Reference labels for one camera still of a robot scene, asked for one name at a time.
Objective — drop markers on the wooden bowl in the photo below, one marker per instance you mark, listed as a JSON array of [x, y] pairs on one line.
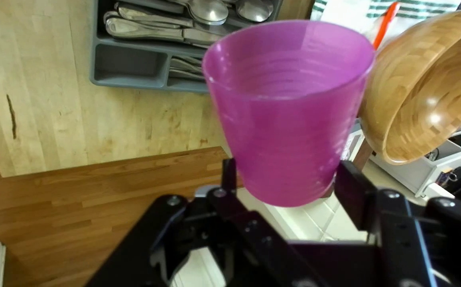
[[426, 85]]

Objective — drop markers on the metal knife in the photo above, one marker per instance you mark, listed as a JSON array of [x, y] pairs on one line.
[[144, 30]]

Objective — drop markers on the pink plastic cup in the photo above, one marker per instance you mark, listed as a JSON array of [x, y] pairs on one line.
[[287, 112]]

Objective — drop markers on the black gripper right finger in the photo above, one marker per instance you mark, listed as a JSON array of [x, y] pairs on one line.
[[358, 197]]

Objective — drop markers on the white shelf unit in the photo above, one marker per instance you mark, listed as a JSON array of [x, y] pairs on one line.
[[426, 170]]

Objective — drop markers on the grey cutlery tray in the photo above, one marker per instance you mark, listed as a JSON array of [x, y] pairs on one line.
[[134, 66]]

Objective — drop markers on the green striped white towel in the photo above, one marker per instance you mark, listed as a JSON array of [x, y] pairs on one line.
[[426, 9]]

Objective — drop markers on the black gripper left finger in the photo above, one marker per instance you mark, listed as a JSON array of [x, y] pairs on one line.
[[230, 176]]

